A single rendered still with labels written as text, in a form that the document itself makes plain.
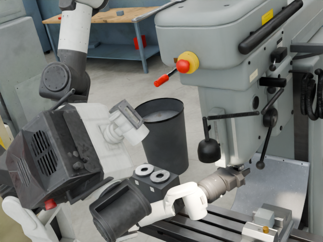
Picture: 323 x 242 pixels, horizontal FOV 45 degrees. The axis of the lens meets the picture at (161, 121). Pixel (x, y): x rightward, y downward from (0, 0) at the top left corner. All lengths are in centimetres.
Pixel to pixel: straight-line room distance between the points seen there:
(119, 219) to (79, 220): 239
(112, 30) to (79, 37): 630
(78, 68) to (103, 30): 645
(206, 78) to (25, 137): 56
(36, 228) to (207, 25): 88
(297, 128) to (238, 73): 67
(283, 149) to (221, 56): 89
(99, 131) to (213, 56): 39
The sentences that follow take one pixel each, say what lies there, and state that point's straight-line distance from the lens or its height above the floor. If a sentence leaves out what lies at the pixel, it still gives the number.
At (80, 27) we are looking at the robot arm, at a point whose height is 188.
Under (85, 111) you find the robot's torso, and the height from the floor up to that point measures 167.
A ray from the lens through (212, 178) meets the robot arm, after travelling 141.
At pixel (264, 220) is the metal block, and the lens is 158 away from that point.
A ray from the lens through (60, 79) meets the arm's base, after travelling 117.
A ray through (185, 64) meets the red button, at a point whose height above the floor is 177.
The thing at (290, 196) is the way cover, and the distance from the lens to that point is 189.
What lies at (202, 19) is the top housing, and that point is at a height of 188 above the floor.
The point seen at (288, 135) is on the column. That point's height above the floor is 119.
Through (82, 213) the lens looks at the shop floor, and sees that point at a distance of 354.
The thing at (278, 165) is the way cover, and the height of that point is 103.
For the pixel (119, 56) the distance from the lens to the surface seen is 660.
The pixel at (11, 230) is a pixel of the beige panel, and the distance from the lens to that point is 302.
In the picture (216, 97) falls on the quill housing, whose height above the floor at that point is 159.
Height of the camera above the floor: 212
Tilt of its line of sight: 27 degrees down
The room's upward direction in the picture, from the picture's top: 11 degrees counter-clockwise
